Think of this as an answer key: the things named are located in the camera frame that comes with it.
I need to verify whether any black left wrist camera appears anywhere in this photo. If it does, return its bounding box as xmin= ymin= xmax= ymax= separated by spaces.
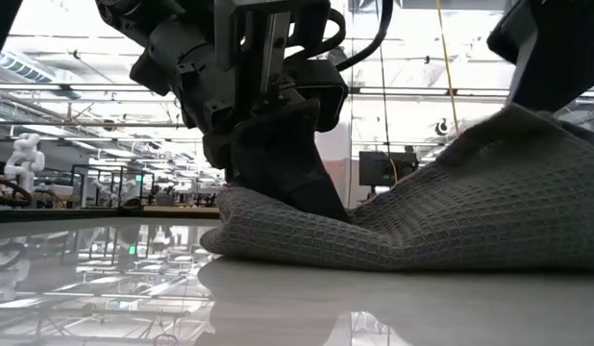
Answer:
xmin=285 ymin=60 xmax=350 ymax=135

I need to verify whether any grey waffle-weave towel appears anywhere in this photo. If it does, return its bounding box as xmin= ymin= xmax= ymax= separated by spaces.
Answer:
xmin=199 ymin=102 xmax=594 ymax=273

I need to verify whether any grey ventilation duct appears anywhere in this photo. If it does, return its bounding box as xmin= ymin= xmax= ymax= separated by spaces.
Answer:
xmin=0 ymin=51 xmax=56 ymax=84

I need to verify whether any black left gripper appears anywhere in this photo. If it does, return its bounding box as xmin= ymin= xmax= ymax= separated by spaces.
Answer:
xmin=95 ymin=0 xmax=349 ymax=224

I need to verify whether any black monitor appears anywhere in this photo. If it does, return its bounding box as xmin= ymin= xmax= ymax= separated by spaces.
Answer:
xmin=358 ymin=151 xmax=420 ymax=187

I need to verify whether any black metal frame rack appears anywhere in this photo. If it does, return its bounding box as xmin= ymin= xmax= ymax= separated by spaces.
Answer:
xmin=70 ymin=163 xmax=157 ymax=210

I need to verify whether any yellow hanging cable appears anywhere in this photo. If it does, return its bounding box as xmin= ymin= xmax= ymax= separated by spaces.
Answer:
xmin=435 ymin=0 xmax=461 ymax=136

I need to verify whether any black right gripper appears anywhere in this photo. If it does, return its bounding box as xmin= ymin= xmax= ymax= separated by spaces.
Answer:
xmin=486 ymin=0 xmax=594 ymax=114

